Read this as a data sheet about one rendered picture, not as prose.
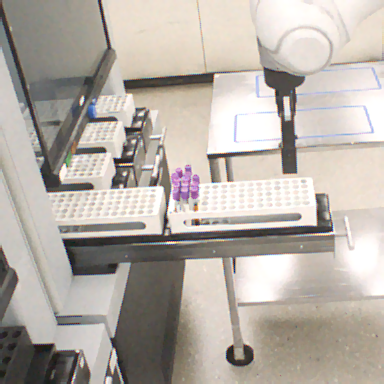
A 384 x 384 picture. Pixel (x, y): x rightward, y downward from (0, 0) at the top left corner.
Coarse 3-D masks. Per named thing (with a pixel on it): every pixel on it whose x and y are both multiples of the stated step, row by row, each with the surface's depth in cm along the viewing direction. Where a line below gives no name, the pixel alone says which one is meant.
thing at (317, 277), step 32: (352, 64) 184; (224, 96) 175; (256, 96) 173; (320, 96) 169; (352, 96) 167; (224, 128) 160; (256, 128) 158; (320, 128) 155; (352, 128) 153; (352, 224) 206; (288, 256) 196; (320, 256) 195; (352, 256) 193; (256, 288) 186; (288, 288) 184; (320, 288) 183; (352, 288) 182
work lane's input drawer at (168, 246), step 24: (72, 240) 128; (96, 240) 128; (120, 240) 128; (144, 240) 127; (168, 240) 127; (192, 240) 126; (216, 240) 125; (240, 240) 125; (264, 240) 125; (288, 240) 125; (312, 240) 124; (72, 264) 130
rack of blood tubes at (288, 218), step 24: (216, 192) 130; (240, 192) 129; (264, 192) 127; (288, 192) 127; (312, 192) 126; (168, 216) 125; (192, 216) 124; (216, 216) 124; (240, 216) 131; (264, 216) 130; (288, 216) 129; (312, 216) 123
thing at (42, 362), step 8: (40, 344) 103; (48, 344) 103; (40, 352) 103; (48, 352) 103; (32, 360) 102; (40, 360) 102; (48, 360) 100; (32, 368) 100; (40, 368) 100; (48, 368) 99; (32, 376) 99; (40, 376) 99
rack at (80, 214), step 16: (64, 192) 134; (80, 192) 134; (96, 192) 134; (112, 192) 133; (128, 192) 133; (144, 192) 133; (160, 192) 131; (64, 208) 129; (80, 208) 129; (96, 208) 129; (112, 208) 128; (128, 208) 127; (144, 208) 127; (160, 208) 128; (64, 224) 127; (80, 224) 126; (96, 224) 133; (112, 224) 133; (128, 224) 132; (144, 224) 132; (160, 224) 127
